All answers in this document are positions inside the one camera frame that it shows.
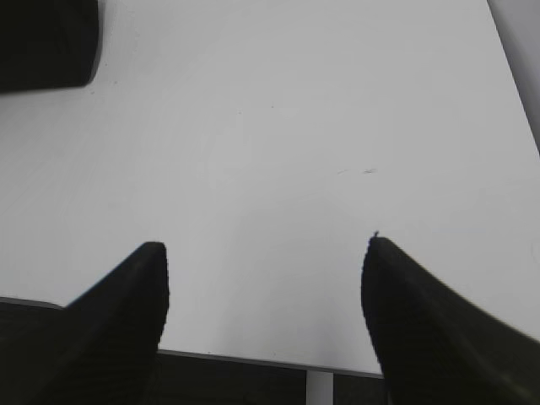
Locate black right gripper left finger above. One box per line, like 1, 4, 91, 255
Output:
1, 242, 170, 404

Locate black tote bag brown handles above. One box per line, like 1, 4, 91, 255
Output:
1, 0, 101, 94

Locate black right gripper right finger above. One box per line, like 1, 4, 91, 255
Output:
360, 235, 539, 404

